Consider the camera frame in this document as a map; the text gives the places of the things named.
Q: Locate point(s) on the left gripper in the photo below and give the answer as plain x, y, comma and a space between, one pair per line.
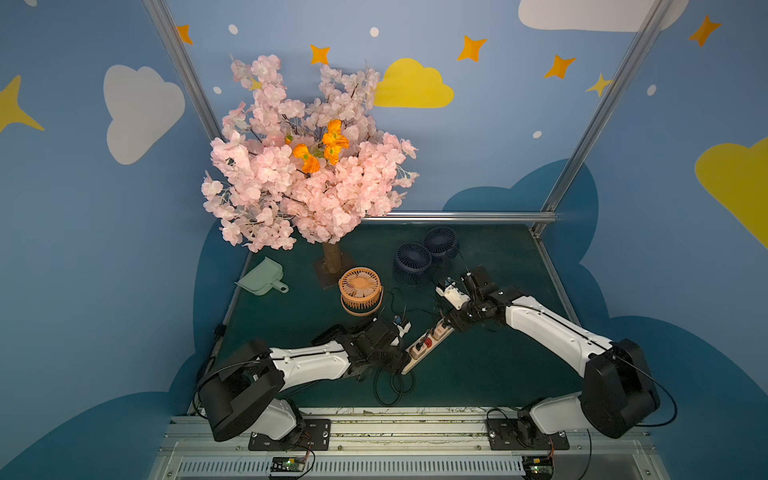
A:
390, 351

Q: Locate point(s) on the orange desk fan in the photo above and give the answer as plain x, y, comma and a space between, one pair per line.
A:
361, 291

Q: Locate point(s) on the dark blue fan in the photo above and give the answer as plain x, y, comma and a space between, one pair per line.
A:
412, 263
442, 243

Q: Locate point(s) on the dark blue fan left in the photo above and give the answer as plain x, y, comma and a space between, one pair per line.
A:
412, 263

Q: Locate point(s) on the green circuit board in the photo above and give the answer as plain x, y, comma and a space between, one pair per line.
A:
537, 468
291, 466

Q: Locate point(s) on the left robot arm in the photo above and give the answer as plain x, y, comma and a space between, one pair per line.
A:
242, 395

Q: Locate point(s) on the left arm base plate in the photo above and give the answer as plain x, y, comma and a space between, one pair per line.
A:
312, 434

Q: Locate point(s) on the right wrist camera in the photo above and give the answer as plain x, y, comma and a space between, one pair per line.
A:
448, 290

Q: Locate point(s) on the mint green dustpan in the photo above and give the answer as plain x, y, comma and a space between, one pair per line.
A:
263, 278

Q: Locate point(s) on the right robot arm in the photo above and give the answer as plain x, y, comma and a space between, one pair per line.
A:
618, 391

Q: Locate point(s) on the dark blue fan right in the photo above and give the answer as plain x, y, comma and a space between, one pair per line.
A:
442, 243

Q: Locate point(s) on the white red power strip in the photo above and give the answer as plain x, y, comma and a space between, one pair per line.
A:
425, 344

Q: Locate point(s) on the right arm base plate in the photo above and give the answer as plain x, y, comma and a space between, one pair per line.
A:
507, 435

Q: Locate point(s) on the aluminium rail frame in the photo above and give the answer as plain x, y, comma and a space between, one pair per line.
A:
404, 443

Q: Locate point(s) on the right green circuit board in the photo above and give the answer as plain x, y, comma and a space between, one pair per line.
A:
537, 468

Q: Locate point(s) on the left green circuit board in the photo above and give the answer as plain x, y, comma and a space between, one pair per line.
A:
291, 466

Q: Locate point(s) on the pink artificial blossom tree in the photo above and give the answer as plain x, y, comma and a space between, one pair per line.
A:
292, 169

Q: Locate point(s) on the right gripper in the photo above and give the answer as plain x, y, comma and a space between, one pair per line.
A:
466, 310

